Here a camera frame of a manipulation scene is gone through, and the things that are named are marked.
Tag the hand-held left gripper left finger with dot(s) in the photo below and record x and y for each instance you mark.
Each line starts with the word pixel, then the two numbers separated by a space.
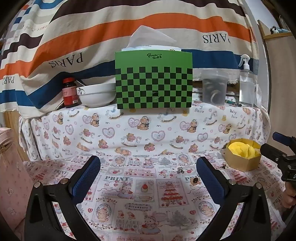
pixel 86 179

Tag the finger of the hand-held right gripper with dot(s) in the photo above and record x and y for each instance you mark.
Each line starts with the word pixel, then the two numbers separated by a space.
pixel 282 137
pixel 271 151

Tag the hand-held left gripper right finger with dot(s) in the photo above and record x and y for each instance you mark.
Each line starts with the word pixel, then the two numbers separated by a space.
pixel 211 179

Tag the gold hexagonal box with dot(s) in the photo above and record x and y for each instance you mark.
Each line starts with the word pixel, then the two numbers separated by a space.
pixel 240 162

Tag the person's right hand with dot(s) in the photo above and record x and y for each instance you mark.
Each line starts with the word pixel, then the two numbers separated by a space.
pixel 290 197

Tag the yellow cloth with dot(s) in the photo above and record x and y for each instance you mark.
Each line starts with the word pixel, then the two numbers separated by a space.
pixel 242 149

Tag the small silver earring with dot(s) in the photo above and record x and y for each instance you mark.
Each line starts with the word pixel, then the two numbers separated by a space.
pixel 180 170

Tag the dark pen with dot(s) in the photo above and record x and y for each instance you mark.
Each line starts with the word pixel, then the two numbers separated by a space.
pixel 231 102

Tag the pink strawberry printed tablecloth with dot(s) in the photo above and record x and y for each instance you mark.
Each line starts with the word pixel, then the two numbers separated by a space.
pixel 148 197

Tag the clear spray bottle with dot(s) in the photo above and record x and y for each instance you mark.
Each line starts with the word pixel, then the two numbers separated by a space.
pixel 246 83

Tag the wooden cabinet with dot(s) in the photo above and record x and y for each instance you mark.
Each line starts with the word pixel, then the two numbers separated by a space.
pixel 278 69

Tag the pink bag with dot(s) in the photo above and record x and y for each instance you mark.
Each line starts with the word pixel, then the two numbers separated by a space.
pixel 12 180

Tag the bear printed cloth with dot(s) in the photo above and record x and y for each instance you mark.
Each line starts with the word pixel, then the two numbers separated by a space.
pixel 143 132

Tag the clear plastic tub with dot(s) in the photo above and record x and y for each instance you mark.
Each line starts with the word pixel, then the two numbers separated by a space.
pixel 214 87

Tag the white ceramic bowl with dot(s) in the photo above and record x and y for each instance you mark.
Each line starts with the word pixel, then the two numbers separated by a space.
pixel 97 95

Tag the red jar with black lid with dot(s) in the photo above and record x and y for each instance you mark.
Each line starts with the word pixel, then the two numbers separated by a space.
pixel 69 92

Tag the small figurine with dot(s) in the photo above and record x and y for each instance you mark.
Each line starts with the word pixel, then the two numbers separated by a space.
pixel 274 29

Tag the green checkered box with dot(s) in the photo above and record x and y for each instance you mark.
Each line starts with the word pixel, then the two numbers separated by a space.
pixel 153 81

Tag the white tissue paper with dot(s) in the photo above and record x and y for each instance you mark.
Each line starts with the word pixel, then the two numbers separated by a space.
pixel 150 38

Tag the striped printed cloth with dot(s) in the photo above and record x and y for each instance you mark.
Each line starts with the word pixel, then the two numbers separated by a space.
pixel 115 27

